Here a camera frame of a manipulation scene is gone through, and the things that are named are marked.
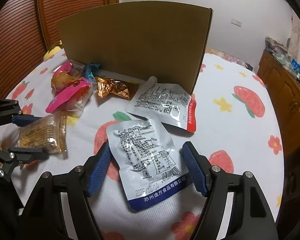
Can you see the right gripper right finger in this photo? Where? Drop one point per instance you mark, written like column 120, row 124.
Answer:
column 251, row 217

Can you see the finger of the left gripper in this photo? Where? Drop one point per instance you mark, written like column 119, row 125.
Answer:
column 11, row 113
column 15, row 156

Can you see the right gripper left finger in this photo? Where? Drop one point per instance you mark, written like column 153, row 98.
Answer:
column 43, row 213

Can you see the brown cake snack packet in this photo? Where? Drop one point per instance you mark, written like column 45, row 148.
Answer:
column 48, row 133

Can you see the blue edged silver pouch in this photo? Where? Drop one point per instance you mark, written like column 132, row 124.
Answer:
column 150, row 167

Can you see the pink snack packet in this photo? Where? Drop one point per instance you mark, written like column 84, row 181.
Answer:
column 71, row 90

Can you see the yellow plush toy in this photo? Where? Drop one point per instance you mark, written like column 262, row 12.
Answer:
column 54, row 48

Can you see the wooden louvered wardrobe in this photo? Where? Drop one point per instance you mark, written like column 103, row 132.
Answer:
column 28, row 30

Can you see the blue candy wrapper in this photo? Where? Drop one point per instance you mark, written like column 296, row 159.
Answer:
column 89, row 72

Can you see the strawberry print bed sheet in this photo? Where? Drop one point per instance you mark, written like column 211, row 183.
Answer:
column 236, row 128

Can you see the gold foil snack packet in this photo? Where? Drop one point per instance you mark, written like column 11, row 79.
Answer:
column 123, row 89

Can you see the wooden sideboard cabinet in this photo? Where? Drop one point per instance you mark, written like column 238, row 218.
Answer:
column 284, row 92

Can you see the red edged silver pouch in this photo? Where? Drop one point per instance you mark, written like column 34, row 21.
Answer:
column 169, row 102

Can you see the blue box on cabinet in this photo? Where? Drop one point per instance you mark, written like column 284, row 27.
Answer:
column 296, row 68

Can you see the floral quilt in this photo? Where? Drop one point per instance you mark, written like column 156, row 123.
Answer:
column 228, row 58

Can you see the folded cloth pile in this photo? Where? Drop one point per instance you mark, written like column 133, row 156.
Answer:
column 277, row 49

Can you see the brown cardboard box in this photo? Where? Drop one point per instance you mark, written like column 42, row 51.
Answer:
column 141, row 39

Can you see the beige curtain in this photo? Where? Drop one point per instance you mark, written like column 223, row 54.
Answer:
column 294, row 40

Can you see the white wall switch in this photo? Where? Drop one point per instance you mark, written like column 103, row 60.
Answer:
column 236, row 22

